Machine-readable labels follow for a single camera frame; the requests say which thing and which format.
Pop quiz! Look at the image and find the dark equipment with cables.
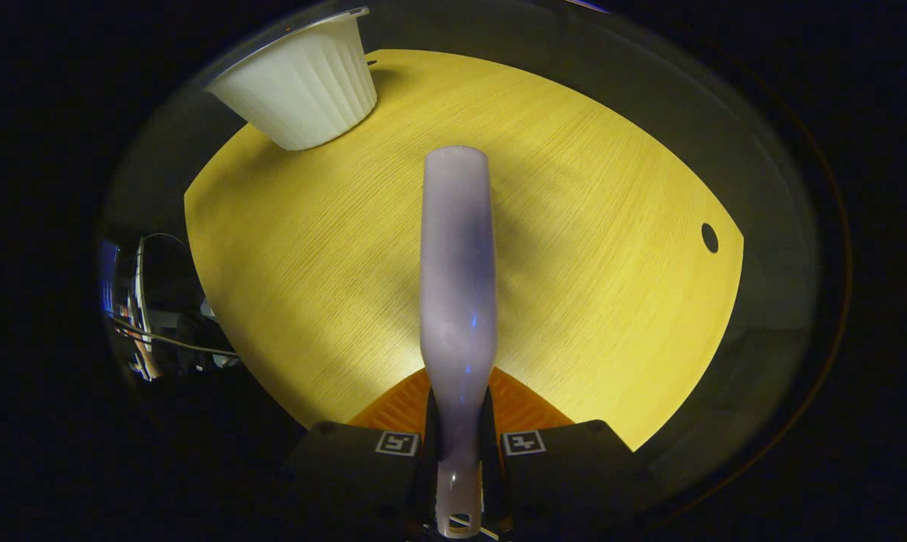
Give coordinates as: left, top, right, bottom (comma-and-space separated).
99, 232, 241, 385

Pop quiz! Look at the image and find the small pale purple broom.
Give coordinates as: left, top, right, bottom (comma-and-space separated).
419, 145, 497, 540

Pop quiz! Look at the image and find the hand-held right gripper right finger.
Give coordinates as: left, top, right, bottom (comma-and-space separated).
483, 367, 653, 528

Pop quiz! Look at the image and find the white ribbed garbage bin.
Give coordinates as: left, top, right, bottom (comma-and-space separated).
206, 6, 379, 151

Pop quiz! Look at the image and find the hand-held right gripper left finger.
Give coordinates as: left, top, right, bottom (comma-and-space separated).
284, 367, 433, 528

